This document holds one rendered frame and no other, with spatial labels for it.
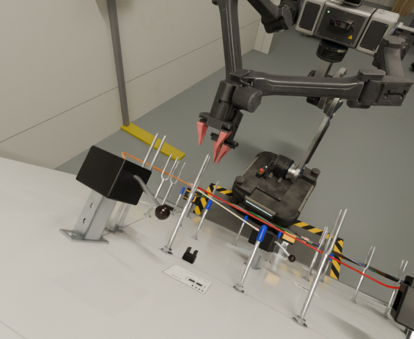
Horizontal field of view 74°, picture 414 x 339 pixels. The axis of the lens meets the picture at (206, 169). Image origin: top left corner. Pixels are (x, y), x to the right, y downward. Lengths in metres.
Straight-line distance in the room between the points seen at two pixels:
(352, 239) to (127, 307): 2.38
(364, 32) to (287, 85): 0.67
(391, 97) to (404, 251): 1.90
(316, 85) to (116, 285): 0.78
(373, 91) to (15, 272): 0.91
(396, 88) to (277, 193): 1.36
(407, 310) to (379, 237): 2.31
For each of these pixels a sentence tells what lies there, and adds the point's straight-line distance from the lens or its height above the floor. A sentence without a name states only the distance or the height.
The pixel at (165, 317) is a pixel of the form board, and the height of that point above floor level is 1.60.
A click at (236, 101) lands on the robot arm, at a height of 1.41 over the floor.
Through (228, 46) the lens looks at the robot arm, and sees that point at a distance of 1.05.
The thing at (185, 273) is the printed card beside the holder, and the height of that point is 1.51.
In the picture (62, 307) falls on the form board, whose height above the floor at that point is 1.64.
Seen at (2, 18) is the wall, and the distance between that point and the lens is 2.09.
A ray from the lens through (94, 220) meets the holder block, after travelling 0.30.
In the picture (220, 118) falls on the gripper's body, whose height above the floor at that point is 1.35.
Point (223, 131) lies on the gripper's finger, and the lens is 0.80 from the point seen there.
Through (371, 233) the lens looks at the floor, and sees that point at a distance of 2.66.
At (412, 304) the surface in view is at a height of 1.54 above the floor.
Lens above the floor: 1.81
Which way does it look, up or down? 46 degrees down
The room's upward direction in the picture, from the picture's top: 9 degrees clockwise
